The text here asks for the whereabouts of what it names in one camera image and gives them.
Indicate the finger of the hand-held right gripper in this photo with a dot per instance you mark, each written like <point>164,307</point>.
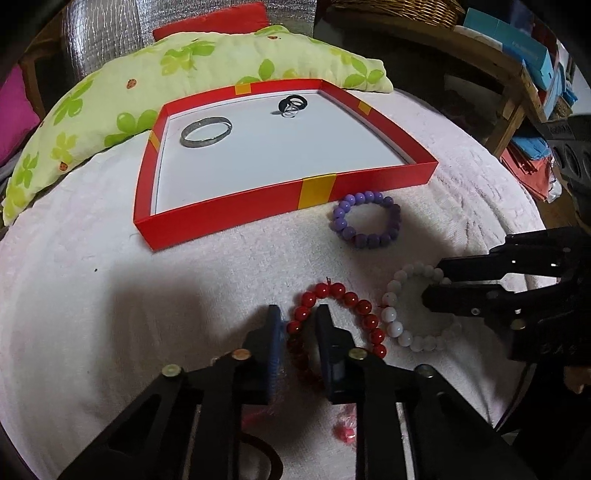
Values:
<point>457,302</point>
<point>466,267</point>

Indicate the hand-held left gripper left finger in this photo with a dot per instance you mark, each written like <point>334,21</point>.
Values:
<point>274,350</point>

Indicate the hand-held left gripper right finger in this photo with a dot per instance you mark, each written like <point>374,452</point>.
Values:
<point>325,337</point>

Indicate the red cardboard box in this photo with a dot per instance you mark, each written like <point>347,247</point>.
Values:
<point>231,221</point>

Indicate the person's right hand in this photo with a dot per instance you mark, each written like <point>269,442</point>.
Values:
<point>579,378</point>

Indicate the stack of red papers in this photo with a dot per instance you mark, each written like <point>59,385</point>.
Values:
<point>526,170</point>

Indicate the wooden shelf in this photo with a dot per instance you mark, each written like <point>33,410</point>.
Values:
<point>461,50</point>

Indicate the teal cardboard box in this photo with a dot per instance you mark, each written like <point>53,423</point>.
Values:
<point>512,46</point>

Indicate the silver bangle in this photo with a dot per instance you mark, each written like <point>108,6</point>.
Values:
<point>187,138</point>

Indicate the wicker basket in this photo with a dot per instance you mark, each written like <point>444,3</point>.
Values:
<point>420,11</point>

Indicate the green floral pillow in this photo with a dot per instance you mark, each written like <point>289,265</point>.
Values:
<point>138,92</point>

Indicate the red cushion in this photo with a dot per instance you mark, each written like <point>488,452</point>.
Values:
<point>207,23</point>

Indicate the magenta cushion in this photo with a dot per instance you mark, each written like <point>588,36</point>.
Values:
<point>16,115</point>

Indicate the silver foil sheet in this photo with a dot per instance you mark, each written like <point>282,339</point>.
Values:
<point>115,27</point>

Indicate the wooden chair frame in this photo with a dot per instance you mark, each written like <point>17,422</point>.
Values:
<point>30,78</point>

